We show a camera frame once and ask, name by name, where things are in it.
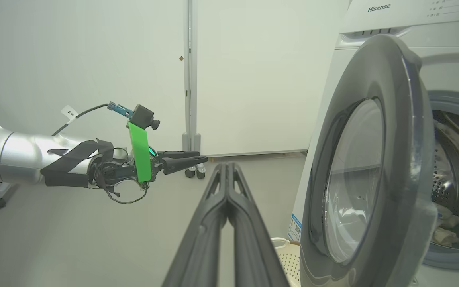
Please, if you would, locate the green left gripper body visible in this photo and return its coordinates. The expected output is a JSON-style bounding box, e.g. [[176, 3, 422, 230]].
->
[[94, 122, 163, 185]]

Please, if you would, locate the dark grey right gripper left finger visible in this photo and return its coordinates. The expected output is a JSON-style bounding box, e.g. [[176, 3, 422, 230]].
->
[[162, 163, 230, 287]]

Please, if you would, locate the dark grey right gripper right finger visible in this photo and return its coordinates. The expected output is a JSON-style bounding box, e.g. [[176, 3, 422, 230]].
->
[[226, 163, 290, 287]]

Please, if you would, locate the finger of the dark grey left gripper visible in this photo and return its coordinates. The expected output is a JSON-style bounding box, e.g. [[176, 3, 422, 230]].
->
[[163, 156, 208, 175], [159, 151, 201, 160]]

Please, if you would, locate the round dark glass washer door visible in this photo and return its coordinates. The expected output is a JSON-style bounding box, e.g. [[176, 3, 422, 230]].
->
[[299, 34, 439, 287]]

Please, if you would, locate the pale yellow printed garment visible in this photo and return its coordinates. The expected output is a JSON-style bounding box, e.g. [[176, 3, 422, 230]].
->
[[433, 226, 459, 246], [437, 203, 459, 228]]

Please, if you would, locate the cream perforated laundry basket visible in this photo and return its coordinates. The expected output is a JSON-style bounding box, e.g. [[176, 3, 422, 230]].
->
[[270, 237, 302, 287]]

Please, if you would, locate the grey rubber door seal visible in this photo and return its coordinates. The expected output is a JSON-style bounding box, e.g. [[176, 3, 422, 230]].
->
[[423, 91, 459, 271]]

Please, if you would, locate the white front-load washing machine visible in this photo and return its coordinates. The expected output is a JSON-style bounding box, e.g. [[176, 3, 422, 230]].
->
[[287, 0, 459, 287]]

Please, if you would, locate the blue energy label sticker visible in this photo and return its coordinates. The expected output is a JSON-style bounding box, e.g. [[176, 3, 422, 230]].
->
[[287, 213, 302, 242]]

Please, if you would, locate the grey partition leg with caster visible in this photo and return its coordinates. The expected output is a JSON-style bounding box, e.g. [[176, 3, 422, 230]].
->
[[0, 183, 20, 210], [182, 0, 207, 179]]

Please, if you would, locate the steel perforated washer drum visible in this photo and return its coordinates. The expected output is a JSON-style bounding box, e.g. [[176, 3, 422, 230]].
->
[[431, 110, 459, 251]]

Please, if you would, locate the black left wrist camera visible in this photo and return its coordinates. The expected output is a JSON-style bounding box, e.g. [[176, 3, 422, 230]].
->
[[128, 104, 161, 131]]

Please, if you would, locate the teal plug left camera cable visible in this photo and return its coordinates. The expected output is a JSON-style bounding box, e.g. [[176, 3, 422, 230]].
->
[[51, 102, 134, 137]]

